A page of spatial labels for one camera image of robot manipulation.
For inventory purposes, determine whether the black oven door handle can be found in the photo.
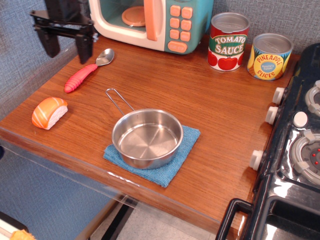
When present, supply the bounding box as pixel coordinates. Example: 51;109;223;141
215;198;253;240

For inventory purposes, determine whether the white stove knob bottom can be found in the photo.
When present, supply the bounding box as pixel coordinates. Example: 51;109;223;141
249;150;264;171

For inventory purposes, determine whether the steel pan with wire handle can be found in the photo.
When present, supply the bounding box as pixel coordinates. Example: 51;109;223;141
105;88;184;170

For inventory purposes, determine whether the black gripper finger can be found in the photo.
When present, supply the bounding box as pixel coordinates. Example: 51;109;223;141
37;28;60;58
75;34;93;65

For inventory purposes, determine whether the white stove knob middle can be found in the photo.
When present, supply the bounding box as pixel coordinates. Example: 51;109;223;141
265;106;279;125

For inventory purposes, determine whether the black toy stove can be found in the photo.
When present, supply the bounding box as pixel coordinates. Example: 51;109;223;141
215;42;320;240

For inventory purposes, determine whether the red handled metal spoon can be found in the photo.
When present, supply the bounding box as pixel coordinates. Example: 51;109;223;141
64;48;115;93

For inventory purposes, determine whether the blue cloth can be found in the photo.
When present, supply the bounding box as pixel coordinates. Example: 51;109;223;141
103;125;201;188

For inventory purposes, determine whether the white stove knob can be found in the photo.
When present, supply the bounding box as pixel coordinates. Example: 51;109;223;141
249;150;264;171
265;106;279;125
272;87;285;105

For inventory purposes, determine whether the tomato sauce can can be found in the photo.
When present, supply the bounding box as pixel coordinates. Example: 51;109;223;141
207;12;250;72

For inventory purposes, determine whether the teal toy microwave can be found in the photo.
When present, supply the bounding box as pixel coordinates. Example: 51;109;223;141
88;0;214;55

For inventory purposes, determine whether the salmon sushi toy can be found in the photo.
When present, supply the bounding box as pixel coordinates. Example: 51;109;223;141
31;97;68;130

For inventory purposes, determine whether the orange black object corner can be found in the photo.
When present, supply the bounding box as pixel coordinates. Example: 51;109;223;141
0;212;36;240

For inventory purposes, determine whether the pineapple slices can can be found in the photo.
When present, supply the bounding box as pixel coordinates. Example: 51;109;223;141
247;33;294;81

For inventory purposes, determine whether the white stove knob top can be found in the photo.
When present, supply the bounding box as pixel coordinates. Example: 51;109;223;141
272;87;285;105

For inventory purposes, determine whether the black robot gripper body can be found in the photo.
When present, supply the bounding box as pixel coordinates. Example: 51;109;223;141
30;0;97;43

